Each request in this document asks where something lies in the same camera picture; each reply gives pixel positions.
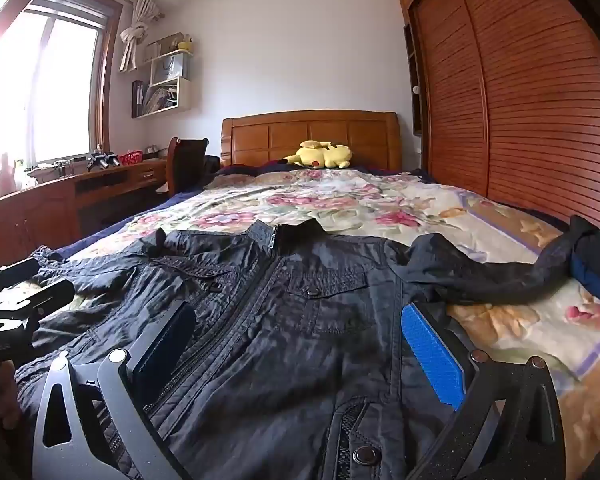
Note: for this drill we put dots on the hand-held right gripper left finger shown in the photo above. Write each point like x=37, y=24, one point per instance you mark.
x=165, y=350

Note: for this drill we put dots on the black jacket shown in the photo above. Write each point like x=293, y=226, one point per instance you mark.
x=290, y=360

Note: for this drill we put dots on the tied beige curtain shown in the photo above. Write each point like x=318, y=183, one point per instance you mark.
x=130, y=40

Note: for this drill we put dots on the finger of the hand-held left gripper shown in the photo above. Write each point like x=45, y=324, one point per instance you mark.
x=50, y=296
x=22, y=269

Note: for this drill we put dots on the black handheld device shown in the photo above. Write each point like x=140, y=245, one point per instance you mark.
x=102, y=159

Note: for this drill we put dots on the red basket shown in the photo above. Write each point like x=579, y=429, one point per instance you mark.
x=131, y=159

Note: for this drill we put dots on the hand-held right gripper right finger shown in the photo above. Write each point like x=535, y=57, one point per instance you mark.
x=430, y=350

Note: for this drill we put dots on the wooden chair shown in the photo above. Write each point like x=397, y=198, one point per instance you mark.
x=190, y=160

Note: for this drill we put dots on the floral blanket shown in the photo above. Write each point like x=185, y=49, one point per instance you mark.
x=380, y=210

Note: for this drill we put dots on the white wall shelf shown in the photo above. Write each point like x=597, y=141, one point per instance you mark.
x=185, y=92

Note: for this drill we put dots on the wooden desk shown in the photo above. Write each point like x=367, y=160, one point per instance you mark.
x=40, y=210

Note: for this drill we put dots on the wooden slatted wardrobe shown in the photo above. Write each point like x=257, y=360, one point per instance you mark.
x=530, y=110

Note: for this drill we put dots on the pink bottle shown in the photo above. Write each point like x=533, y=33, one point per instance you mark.
x=6, y=175

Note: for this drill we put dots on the yellow plush toy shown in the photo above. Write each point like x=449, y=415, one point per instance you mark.
x=325, y=156

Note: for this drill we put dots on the metal bowl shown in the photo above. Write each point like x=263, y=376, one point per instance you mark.
x=152, y=151

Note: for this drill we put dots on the person's left hand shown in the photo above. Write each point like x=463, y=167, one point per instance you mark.
x=5, y=400

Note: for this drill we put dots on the window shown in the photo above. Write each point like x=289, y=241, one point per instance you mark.
x=65, y=90

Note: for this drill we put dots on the wooden bed headboard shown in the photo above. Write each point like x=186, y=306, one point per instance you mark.
x=260, y=140

